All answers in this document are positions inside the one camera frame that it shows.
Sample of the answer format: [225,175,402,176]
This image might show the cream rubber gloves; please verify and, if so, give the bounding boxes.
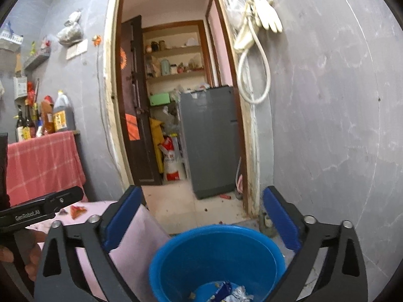
[252,0,283,34]

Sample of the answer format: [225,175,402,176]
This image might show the door frame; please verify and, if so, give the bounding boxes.
[103,0,262,218]

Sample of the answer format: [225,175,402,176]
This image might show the grey refrigerator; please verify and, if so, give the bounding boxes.
[179,86,243,200]

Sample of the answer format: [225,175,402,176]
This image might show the hanging plastic bag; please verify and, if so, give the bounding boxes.
[57,11,84,46]

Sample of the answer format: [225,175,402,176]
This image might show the red checked cloth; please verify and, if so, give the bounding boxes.
[6,131,87,207]

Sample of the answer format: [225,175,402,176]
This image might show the green box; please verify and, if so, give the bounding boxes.
[149,93,171,107]

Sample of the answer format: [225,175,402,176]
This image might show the yellow bag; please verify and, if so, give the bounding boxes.
[149,118,165,174]

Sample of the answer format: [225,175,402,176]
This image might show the orange sauce bottle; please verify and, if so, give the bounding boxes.
[41,96,55,134]

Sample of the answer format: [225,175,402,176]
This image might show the dark brown door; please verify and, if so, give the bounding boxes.
[116,15,163,186]

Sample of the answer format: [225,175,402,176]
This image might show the dark glass bottle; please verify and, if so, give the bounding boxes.
[16,105,26,142]

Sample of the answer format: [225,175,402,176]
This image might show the white looped cable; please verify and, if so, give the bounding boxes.
[238,31,272,104]

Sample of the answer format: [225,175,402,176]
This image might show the dark bottle with yellow label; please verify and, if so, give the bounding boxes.
[24,102,35,140]

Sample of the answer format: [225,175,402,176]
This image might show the white printed wrapper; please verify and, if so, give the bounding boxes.
[225,286,254,302]

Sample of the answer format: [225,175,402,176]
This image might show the red hanging packets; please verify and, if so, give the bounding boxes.
[27,82,40,104]

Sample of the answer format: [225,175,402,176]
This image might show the wooden storage shelves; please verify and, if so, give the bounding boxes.
[142,20,212,102]

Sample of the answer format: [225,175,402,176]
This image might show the blue plastic bucket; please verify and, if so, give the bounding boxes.
[149,225,286,302]

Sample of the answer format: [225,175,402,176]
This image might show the pink flat plastic item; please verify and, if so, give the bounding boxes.
[235,157,245,200]

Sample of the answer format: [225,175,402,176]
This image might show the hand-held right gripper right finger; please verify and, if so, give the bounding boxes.
[262,185,369,302]

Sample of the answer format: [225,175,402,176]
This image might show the small blue-capped bottle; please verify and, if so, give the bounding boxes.
[35,113,45,138]

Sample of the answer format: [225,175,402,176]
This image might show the white power strip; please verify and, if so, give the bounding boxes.
[233,0,262,51]

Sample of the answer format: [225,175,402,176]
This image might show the white plastic wall basket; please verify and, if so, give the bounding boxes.
[0,28,24,50]

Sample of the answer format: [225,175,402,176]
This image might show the white and red sack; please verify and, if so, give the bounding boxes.
[158,135,186,182]

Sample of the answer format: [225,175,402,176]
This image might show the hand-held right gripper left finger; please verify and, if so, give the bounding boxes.
[33,185,148,302]

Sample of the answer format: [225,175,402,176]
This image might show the person's left hand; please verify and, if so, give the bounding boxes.
[0,231,45,282]

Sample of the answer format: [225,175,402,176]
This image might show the blue crumpled wrapper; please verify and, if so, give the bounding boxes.
[210,281,232,302]

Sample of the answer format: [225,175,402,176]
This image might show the white utensil holder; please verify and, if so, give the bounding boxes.
[13,76,28,100]

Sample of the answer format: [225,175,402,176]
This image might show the grey wall shelf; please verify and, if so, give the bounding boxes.
[23,52,51,71]

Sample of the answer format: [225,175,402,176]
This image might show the white wall socket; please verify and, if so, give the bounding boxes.
[65,39,89,60]

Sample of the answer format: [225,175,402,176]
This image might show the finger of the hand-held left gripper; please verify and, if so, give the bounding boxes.
[43,185,84,217]

